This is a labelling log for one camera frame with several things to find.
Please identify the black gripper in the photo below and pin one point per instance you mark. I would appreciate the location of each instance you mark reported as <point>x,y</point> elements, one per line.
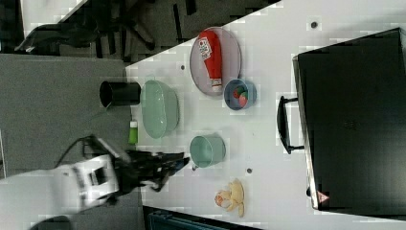
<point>145,166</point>

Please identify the black toaster oven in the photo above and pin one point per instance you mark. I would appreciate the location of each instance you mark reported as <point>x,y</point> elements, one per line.
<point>352,102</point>

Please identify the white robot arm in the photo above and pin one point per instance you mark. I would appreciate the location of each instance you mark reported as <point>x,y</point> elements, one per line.
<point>49,199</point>

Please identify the mint green cup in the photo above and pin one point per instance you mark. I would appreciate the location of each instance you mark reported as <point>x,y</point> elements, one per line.
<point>206,151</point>

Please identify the green small bottle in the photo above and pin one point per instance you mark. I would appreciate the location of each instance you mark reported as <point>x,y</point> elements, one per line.
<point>133,133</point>

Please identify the large mint green bowl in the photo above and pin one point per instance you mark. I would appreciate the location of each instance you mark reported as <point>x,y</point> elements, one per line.
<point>160,109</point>

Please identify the dark blue crate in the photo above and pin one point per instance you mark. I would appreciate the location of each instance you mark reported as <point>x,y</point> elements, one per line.
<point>163,220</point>

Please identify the yellow plush toy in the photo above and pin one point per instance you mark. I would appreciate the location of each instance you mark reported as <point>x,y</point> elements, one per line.
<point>231,199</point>

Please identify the black cylinder cup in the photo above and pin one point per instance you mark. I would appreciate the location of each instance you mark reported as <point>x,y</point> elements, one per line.
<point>119,93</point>

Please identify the small blue bowl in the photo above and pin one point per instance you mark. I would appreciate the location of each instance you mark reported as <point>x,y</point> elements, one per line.
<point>231,101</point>

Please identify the red green toy fruit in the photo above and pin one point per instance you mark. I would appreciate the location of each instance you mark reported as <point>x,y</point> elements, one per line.
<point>241,95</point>

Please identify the red ketchup bottle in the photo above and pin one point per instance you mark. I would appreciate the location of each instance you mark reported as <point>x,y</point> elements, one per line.
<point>209,48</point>

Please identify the black office chair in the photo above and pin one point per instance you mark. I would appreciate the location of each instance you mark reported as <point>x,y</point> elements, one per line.
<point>78,23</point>

